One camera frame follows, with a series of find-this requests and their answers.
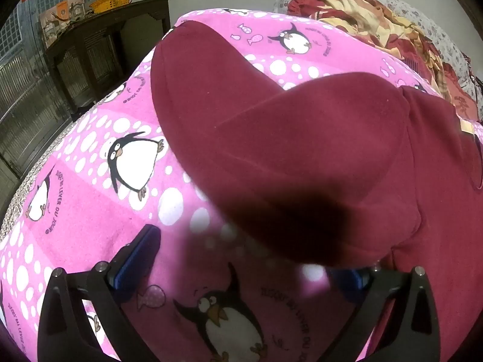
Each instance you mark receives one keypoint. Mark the maroon small garment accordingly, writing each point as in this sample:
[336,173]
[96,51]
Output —
[286,147]

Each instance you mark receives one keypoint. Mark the dark wooden table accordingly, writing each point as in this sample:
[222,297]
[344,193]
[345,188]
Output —
[94,45]

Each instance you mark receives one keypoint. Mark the yellow plastic basket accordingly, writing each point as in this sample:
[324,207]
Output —
[111,3]

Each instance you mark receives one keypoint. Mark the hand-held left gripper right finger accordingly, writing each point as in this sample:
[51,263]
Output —
[349,283]

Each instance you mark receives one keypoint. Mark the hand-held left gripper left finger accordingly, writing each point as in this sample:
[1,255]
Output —
[133,267]

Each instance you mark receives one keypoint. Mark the metal grille door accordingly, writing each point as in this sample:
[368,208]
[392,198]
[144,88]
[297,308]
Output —
[26,94]

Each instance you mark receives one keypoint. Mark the printed cardboard box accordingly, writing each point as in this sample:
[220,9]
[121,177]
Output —
[60,17]

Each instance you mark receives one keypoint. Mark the pink penguin print blanket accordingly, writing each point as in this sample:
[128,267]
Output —
[94,203]

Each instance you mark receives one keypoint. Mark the red yellow floral quilt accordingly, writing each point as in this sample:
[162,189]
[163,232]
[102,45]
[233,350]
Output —
[385,22]

